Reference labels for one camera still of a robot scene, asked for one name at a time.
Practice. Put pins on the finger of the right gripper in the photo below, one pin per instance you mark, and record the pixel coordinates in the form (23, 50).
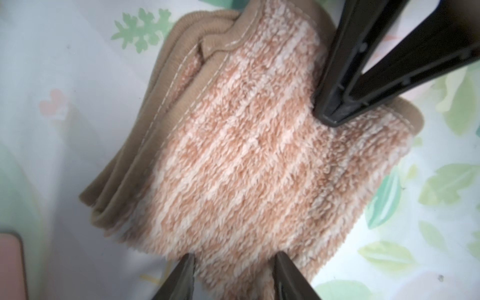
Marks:
(449, 38)
(362, 26)

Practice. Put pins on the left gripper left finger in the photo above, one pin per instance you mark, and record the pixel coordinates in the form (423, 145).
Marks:
(180, 284)

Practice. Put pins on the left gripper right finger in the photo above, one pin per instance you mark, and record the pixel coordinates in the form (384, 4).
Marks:
(289, 283)

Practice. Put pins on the brown striped dishcloth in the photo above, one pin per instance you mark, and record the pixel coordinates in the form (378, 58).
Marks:
(226, 160)

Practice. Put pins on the pink plastic basket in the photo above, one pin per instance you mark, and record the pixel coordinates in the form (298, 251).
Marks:
(13, 278)

